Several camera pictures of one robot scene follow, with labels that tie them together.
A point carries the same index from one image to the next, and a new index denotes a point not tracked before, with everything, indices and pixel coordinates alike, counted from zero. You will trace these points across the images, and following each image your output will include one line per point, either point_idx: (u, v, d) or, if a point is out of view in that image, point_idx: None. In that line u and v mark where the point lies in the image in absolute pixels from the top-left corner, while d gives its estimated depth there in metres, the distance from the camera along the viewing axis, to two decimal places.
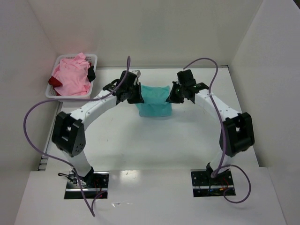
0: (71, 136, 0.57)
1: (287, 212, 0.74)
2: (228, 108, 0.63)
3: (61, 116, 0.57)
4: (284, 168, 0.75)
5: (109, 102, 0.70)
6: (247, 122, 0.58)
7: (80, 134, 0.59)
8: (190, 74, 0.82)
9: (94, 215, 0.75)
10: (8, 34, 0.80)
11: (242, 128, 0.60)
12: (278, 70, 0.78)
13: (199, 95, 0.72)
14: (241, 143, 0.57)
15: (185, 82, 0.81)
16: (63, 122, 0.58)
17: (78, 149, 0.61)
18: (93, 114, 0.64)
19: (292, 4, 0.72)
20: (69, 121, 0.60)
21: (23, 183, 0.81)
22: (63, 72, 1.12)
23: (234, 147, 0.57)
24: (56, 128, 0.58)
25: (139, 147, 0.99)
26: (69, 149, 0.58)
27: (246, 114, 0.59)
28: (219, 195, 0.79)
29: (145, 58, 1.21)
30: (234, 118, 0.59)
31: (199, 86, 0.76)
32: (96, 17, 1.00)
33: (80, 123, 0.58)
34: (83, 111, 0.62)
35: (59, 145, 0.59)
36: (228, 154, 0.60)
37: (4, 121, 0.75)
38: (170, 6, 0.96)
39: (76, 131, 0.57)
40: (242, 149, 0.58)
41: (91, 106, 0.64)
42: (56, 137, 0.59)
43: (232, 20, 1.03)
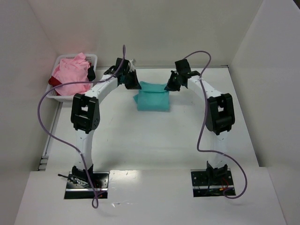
0: (89, 112, 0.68)
1: (287, 212, 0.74)
2: (213, 91, 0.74)
3: (77, 97, 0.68)
4: (284, 168, 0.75)
5: (113, 83, 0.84)
6: (228, 101, 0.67)
7: (96, 110, 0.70)
8: (186, 63, 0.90)
9: (95, 207, 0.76)
10: (8, 34, 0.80)
11: (224, 108, 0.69)
12: (278, 69, 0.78)
13: (191, 80, 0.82)
14: (222, 120, 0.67)
15: (180, 69, 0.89)
16: (79, 101, 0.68)
17: (95, 123, 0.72)
18: (102, 93, 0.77)
19: (292, 4, 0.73)
20: (84, 101, 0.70)
21: (24, 183, 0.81)
22: (63, 72, 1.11)
23: (215, 123, 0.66)
24: (75, 108, 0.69)
25: (139, 146, 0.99)
26: (88, 123, 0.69)
27: (228, 94, 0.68)
28: (219, 195, 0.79)
29: (145, 58, 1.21)
30: (217, 98, 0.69)
31: (193, 72, 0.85)
32: (96, 17, 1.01)
33: (95, 100, 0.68)
34: (94, 91, 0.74)
35: (78, 121, 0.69)
36: (212, 130, 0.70)
37: (4, 121, 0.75)
38: (170, 6, 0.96)
39: (93, 106, 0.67)
40: (223, 125, 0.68)
41: (100, 86, 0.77)
42: (75, 116, 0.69)
43: (232, 20, 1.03)
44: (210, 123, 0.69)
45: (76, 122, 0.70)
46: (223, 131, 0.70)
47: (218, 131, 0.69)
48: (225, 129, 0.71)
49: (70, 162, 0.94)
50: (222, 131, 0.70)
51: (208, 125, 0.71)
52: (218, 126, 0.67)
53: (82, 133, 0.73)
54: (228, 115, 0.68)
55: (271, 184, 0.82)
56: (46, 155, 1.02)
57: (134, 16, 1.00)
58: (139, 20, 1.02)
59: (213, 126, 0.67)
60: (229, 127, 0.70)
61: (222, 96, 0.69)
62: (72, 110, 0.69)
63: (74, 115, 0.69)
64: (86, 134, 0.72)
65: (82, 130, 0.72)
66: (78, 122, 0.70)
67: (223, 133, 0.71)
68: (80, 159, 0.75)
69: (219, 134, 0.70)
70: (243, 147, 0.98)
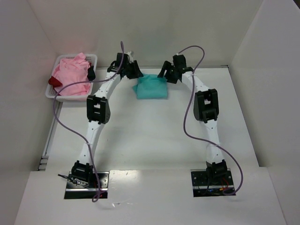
0: (102, 109, 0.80)
1: (287, 212, 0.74)
2: (202, 86, 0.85)
3: (90, 98, 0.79)
4: (284, 168, 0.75)
5: (116, 79, 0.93)
6: (213, 95, 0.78)
7: (107, 107, 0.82)
8: (183, 59, 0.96)
9: (93, 201, 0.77)
10: (8, 34, 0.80)
11: (211, 101, 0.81)
12: (278, 69, 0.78)
13: (184, 75, 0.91)
14: (207, 111, 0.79)
15: (177, 64, 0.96)
16: (92, 101, 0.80)
17: (108, 117, 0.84)
18: (109, 90, 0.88)
19: (293, 4, 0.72)
20: (95, 100, 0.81)
21: (24, 183, 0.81)
22: (63, 72, 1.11)
23: (202, 113, 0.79)
24: (89, 107, 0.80)
25: (139, 146, 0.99)
26: (101, 117, 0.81)
27: (214, 90, 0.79)
28: (218, 195, 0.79)
29: (145, 58, 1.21)
30: (205, 93, 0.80)
31: (187, 69, 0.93)
32: (96, 17, 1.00)
33: (105, 100, 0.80)
34: (102, 91, 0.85)
35: (93, 116, 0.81)
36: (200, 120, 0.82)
37: (4, 121, 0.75)
38: (170, 6, 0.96)
39: (104, 106, 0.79)
40: (208, 116, 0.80)
41: (107, 86, 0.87)
42: (90, 113, 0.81)
43: (232, 20, 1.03)
44: (198, 114, 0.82)
45: (91, 117, 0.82)
46: (210, 120, 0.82)
47: (206, 120, 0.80)
48: (213, 119, 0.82)
49: (70, 162, 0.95)
50: (209, 120, 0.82)
51: (196, 116, 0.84)
52: (205, 116, 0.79)
53: (94, 124, 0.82)
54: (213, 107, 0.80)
55: (271, 184, 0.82)
56: (46, 155, 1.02)
57: (134, 16, 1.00)
58: (139, 20, 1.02)
59: (199, 116, 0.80)
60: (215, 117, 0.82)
61: (208, 91, 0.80)
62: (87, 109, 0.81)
63: (89, 112, 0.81)
64: (98, 124, 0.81)
65: (95, 122, 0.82)
66: (93, 117, 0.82)
67: (211, 122, 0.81)
68: (86, 152, 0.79)
69: (207, 122, 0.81)
70: (243, 147, 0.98)
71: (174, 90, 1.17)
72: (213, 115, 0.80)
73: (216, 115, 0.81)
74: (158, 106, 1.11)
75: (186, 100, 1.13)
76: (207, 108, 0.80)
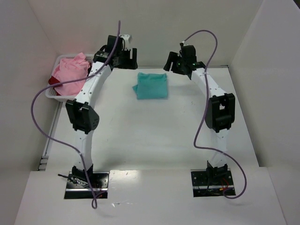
0: (85, 117, 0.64)
1: (287, 211, 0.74)
2: (217, 88, 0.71)
3: (69, 103, 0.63)
4: (284, 168, 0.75)
5: (106, 73, 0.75)
6: (230, 101, 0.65)
7: (92, 114, 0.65)
8: (192, 50, 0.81)
9: (94, 208, 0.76)
10: (8, 34, 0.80)
11: (226, 106, 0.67)
12: (278, 69, 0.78)
13: (195, 72, 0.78)
14: (222, 119, 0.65)
15: (185, 57, 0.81)
16: (73, 108, 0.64)
17: (94, 124, 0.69)
18: (95, 89, 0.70)
19: (292, 4, 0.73)
20: (78, 105, 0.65)
21: (24, 183, 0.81)
22: (63, 72, 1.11)
23: (215, 120, 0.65)
24: (70, 113, 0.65)
25: (139, 146, 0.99)
26: (87, 125, 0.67)
27: (231, 95, 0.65)
28: (219, 195, 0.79)
29: (145, 58, 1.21)
30: (220, 97, 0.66)
31: (198, 64, 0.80)
32: (96, 17, 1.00)
33: (89, 106, 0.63)
34: (85, 93, 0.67)
35: (78, 123, 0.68)
36: (211, 127, 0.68)
37: (4, 121, 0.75)
38: (170, 6, 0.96)
39: (86, 113, 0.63)
40: (222, 123, 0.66)
41: (91, 85, 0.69)
42: (73, 120, 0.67)
43: (232, 20, 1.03)
44: (210, 121, 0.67)
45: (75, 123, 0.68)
46: (222, 129, 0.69)
47: (217, 129, 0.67)
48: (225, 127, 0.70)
49: (70, 162, 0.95)
50: (221, 129, 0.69)
51: (207, 123, 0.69)
52: (218, 123, 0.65)
53: (81, 134, 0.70)
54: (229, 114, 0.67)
55: (271, 184, 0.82)
56: (46, 155, 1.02)
57: (134, 16, 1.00)
58: (139, 20, 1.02)
59: (212, 123, 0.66)
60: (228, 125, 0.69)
61: (224, 96, 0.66)
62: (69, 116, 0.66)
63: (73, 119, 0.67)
64: (85, 135, 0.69)
65: (82, 131, 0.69)
66: (78, 124, 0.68)
67: (222, 131, 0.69)
68: (79, 158, 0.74)
69: (219, 131, 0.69)
70: (243, 147, 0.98)
71: (174, 90, 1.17)
72: (228, 124, 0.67)
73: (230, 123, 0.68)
74: (158, 106, 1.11)
75: (185, 100, 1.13)
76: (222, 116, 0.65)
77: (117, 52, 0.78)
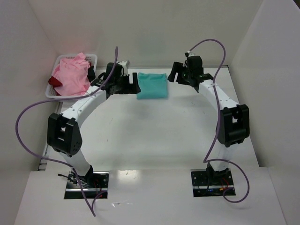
0: (67, 136, 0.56)
1: (287, 212, 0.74)
2: (228, 100, 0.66)
3: (52, 117, 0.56)
4: (284, 168, 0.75)
5: (101, 97, 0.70)
6: (244, 113, 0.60)
7: (76, 133, 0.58)
8: (199, 62, 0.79)
9: (94, 215, 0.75)
10: (8, 34, 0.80)
11: (238, 119, 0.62)
12: (278, 69, 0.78)
13: (203, 85, 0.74)
14: (235, 133, 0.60)
15: (193, 69, 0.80)
16: (56, 123, 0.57)
17: (76, 147, 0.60)
18: (86, 110, 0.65)
19: (292, 4, 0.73)
20: (63, 121, 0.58)
21: (24, 183, 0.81)
22: (63, 72, 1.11)
23: (228, 135, 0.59)
24: (50, 130, 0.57)
25: (139, 146, 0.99)
26: (67, 149, 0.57)
27: (245, 107, 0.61)
28: (218, 195, 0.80)
29: (145, 58, 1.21)
30: (232, 109, 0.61)
31: (205, 76, 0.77)
32: (96, 17, 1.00)
33: (74, 122, 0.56)
34: (74, 109, 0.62)
35: (57, 147, 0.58)
36: (222, 142, 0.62)
37: (4, 120, 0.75)
38: (170, 6, 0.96)
39: (71, 130, 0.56)
40: (235, 138, 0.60)
41: (82, 104, 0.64)
42: (53, 140, 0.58)
43: (232, 20, 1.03)
44: (221, 135, 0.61)
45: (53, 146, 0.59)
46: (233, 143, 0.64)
47: (228, 144, 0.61)
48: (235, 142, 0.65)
49: None
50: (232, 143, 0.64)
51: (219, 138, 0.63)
52: (231, 138, 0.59)
53: None
54: (243, 128, 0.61)
55: (271, 184, 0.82)
56: (46, 155, 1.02)
57: (134, 16, 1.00)
58: (139, 20, 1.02)
59: (224, 138, 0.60)
60: (241, 140, 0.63)
61: (237, 107, 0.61)
62: (48, 132, 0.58)
63: (52, 139, 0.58)
64: None
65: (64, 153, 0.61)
66: (56, 147, 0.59)
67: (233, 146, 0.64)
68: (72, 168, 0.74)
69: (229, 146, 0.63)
70: (243, 147, 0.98)
71: (174, 90, 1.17)
72: (240, 139, 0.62)
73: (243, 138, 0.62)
74: (158, 106, 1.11)
75: (185, 101, 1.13)
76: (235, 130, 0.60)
77: (115, 80, 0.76)
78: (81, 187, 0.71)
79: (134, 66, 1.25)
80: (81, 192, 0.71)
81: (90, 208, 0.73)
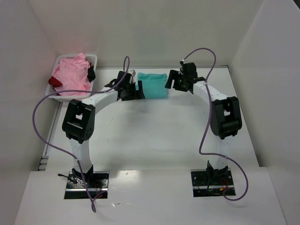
0: (84, 120, 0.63)
1: (287, 212, 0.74)
2: (219, 94, 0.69)
3: (73, 102, 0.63)
4: (284, 168, 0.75)
5: (112, 96, 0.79)
6: (235, 104, 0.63)
7: (91, 119, 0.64)
8: (193, 67, 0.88)
9: (94, 211, 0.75)
10: (8, 34, 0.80)
11: (231, 111, 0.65)
12: (278, 69, 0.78)
13: (196, 84, 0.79)
14: (229, 125, 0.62)
15: (187, 74, 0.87)
16: (75, 108, 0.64)
17: (88, 133, 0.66)
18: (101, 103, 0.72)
19: (292, 4, 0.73)
20: (80, 107, 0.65)
21: (23, 183, 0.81)
22: (63, 72, 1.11)
23: (221, 126, 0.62)
24: (69, 114, 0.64)
25: (139, 146, 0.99)
26: (80, 134, 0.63)
27: (235, 98, 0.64)
28: (219, 195, 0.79)
29: (145, 58, 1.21)
30: (223, 101, 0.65)
31: (198, 78, 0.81)
32: (95, 17, 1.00)
33: (92, 107, 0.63)
34: (92, 99, 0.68)
35: (70, 131, 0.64)
36: (216, 134, 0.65)
37: (4, 120, 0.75)
38: (170, 6, 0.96)
39: (88, 115, 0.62)
40: (229, 130, 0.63)
41: (99, 96, 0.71)
42: (67, 123, 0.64)
43: (232, 20, 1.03)
44: (215, 127, 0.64)
45: (68, 131, 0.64)
46: (228, 135, 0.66)
47: (223, 136, 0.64)
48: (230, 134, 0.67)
49: (70, 162, 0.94)
50: (227, 135, 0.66)
51: (214, 131, 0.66)
52: (225, 129, 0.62)
53: (77, 143, 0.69)
54: (235, 119, 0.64)
55: (271, 184, 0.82)
56: (46, 155, 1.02)
57: (134, 16, 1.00)
58: (139, 20, 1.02)
59: (219, 130, 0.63)
60: (236, 131, 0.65)
61: (228, 100, 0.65)
62: (65, 116, 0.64)
63: (66, 123, 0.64)
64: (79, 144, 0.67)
65: (76, 140, 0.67)
66: (70, 132, 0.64)
67: (228, 138, 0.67)
68: (77, 163, 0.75)
69: (224, 138, 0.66)
70: (243, 147, 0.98)
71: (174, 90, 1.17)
72: (234, 131, 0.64)
73: (236, 130, 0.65)
74: (158, 106, 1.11)
75: (185, 100, 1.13)
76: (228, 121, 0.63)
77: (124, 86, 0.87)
78: (86, 187, 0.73)
79: (134, 66, 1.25)
80: (86, 191, 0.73)
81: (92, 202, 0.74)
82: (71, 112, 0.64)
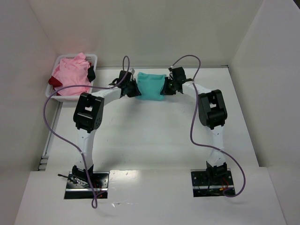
0: (93, 110, 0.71)
1: (288, 212, 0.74)
2: (204, 89, 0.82)
3: (84, 94, 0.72)
4: (285, 168, 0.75)
5: (116, 93, 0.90)
6: (218, 96, 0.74)
7: (100, 110, 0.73)
8: (181, 71, 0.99)
9: (95, 209, 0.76)
10: (8, 34, 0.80)
11: (216, 103, 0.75)
12: (279, 69, 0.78)
13: (184, 85, 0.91)
14: (215, 115, 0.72)
15: (176, 76, 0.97)
16: (86, 100, 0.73)
17: (97, 123, 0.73)
18: (107, 97, 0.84)
19: (292, 4, 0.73)
20: (90, 100, 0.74)
21: (23, 183, 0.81)
22: (63, 72, 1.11)
23: (209, 116, 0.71)
24: (80, 105, 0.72)
25: (139, 145, 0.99)
26: (91, 122, 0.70)
27: (218, 91, 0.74)
28: (219, 195, 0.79)
29: (145, 58, 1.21)
30: (208, 94, 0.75)
31: (187, 79, 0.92)
32: (96, 18, 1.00)
33: (101, 99, 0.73)
34: (100, 93, 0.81)
35: (80, 121, 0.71)
36: (206, 124, 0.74)
37: (4, 120, 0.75)
38: (169, 6, 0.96)
39: (98, 104, 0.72)
40: (216, 119, 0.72)
41: (106, 92, 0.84)
42: (78, 114, 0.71)
43: (232, 20, 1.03)
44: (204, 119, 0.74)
45: (78, 121, 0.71)
46: (217, 125, 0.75)
47: (212, 126, 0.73)
48: (219, 124, 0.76)
49: (70, 162, 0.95)
50: (216, 126, 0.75)
51: (203, 122, 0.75)
52: (212, 119, 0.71)
53: (85, 132, 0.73)
54: (221, 110, 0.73)
55: (271, 184, 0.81)
56: (46, 155, 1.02)
57: (134, 16, 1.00)
58: (139, 20, 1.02)
59: (206, 121, 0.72)
60: (223, 121, 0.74)
61: (213, 93, 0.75)
62: (76, 108, 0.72)
63: (77, 114, 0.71)
64: (87, 133, 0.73)
65: (85, 129, 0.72)
66: (80, 122, 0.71)
67: (217, 128, 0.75)
68: (80, 159, 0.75)
69: (213, 128, 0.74)
70: (243, 147, 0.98)
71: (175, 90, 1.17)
72: (221, 120, 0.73)
73: (223, 119, 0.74)
74: (158, 106, 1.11)
75: (185, 100, 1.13)
76: (214, 112, 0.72)
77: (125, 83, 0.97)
78: (91, 185, 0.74)
79: (134, 66, 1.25)
80: (91, 189, 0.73)
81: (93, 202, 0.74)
82: (82, 104, 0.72)
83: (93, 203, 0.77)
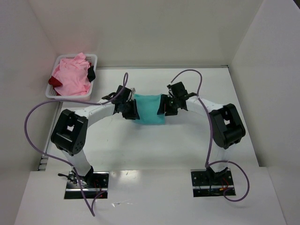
0: (74, 132, 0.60)
1: (287, 211, 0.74)
2: (213, 104, 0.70)
3: (65, 113, 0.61)
4: (284, 168, 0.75)
5: (108, 109, 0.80)
6: (232, 112, 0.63)
7: (81, 132, 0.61)
8: (181, 86, 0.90)
9: (94, 215, 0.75)
10: (8, 34, 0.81)
11: (230, 119, 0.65)
12: (279, 69, 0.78)
13: (189, 100, 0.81)
14: (231, 133, 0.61)
15: (177, 92, 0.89)
16: (67, 119, 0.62)
17: (78, 147, 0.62)
18: (94, 115, 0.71)
19: (292, 4, 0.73)
20: (72, 118, 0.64)
21: (23, 183, 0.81)
22: (63, 72, 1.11)
23: (224, 137, 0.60)
24: (59, 124, 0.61)
25: (139, 145, 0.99)
26: (69, 146, 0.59)
27: (231, 105, 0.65)
28: (218, 195, 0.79)
29: (145, 58, 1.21)
30: (220, 110, 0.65)
31: (190, 94, 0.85)
32: (96, 17, 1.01)
33: (84, 119, 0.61)
34: (86, 111, 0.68)
35: (59, 143, 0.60)
36: (221, 145, 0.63)
37: (4, 120, 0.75)
38: (169, 6, 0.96)
39: (79, 126, 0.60)
40: (233, 139, 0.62)
41: (93, 108, 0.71)
42: (56, 134, 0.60)
43: (231, 20, 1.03)
44: (219, 138, 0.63)
45: (56, 142, 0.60)
46: (231, 144, 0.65)
47: (227, 146, 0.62)
48: (233, 142, 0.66)
49: None
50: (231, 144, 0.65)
51: (218, 141, 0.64)
52: (228, 139, 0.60)
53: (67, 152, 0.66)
54: (237, 127, 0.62)
55: (271, 184, 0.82)
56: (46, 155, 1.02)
57: (134, 16, 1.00)
58: (139, 20, 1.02)
59: (222, 141, 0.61)
60: (238, 139, 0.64)
61: (225, 108, 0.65)
62: (56, 127, 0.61)
63: (56, 134, 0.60)
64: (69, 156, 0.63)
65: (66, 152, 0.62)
66: (58, 144, 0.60)
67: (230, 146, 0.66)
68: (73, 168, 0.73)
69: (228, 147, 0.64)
70: (243, 147, 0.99)
71: None
72: (238, 138, 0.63)
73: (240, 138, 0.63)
74: None
75: None
76: (230, 130, 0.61)
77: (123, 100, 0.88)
78: (81, 186, 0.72)
79: (134, 66, 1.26)
80: (81, 191, 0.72)
81: (90, 208, 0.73)
82: (62, 123, 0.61)
83: (92, 205, 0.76)
